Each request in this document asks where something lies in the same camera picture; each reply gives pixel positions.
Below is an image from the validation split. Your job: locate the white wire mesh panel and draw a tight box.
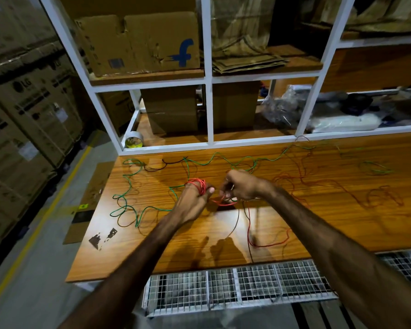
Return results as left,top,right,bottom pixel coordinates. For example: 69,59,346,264
142,249,411,318

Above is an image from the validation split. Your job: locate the white metal shelf frame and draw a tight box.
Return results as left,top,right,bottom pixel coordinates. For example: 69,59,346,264
38,0,411,157

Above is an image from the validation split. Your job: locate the white foam packet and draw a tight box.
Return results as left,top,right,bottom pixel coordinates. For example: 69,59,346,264
308,112,385,134

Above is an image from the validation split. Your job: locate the crumpled brown packing paper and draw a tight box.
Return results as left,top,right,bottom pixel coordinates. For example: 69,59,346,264
313,0,411,35

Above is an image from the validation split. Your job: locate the red electrical wire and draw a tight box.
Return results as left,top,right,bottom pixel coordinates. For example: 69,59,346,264
185,135,405,250

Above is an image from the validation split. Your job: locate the person's right forearm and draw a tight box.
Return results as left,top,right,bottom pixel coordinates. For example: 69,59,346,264
263,183,411,329

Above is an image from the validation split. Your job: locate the plain brown cardboard box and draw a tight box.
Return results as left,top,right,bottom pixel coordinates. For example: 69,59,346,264
99,90,136,135
212,81,261,133
140,86,199,136

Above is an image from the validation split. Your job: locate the cardboard box with blue logo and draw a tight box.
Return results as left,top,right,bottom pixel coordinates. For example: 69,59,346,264
74,11,202,78

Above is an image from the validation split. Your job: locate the flat cardboard sheets stack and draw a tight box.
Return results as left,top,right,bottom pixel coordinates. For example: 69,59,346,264
212,54,289,74

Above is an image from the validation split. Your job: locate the black bundle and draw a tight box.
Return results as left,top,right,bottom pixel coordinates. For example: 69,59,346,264
340,93,374,116

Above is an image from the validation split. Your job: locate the stack of large printed cartons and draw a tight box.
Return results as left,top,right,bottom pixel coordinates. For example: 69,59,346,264
0,0,87,266

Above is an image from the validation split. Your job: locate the person's left forearm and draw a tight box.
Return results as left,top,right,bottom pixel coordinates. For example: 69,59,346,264
58,212,183,329

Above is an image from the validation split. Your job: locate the clear plastic bag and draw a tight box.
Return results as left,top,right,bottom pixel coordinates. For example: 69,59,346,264
260,84,316,129

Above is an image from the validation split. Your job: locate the person's left hand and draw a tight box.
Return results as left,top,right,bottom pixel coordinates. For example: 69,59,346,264
171,179,216,226

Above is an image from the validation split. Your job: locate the person's right hand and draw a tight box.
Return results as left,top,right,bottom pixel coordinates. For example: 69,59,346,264
220,169,275,203

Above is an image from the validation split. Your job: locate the silver tape roll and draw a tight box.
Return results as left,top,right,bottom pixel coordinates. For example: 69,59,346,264
124,131,145,149

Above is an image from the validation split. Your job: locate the black electrical wire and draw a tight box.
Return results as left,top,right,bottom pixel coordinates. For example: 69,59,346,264
116,156,255,265

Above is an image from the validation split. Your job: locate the green electrical wire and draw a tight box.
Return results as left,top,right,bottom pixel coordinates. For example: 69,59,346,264
110,138,395,228

